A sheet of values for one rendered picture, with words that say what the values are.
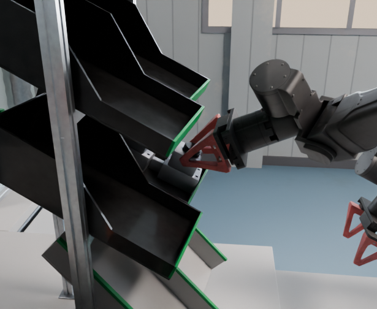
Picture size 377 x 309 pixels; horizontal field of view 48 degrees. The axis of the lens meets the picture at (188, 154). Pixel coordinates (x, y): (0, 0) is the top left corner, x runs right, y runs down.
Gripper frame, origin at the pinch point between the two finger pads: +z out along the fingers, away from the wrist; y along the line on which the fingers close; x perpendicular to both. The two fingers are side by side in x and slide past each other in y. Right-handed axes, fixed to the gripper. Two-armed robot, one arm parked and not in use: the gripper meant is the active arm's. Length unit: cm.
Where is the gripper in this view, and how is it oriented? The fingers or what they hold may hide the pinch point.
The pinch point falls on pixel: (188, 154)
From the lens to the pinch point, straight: 69.6
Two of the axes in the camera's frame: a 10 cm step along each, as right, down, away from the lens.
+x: 4.3, 8.4, 3.3
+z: -8.9, 3.2, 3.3
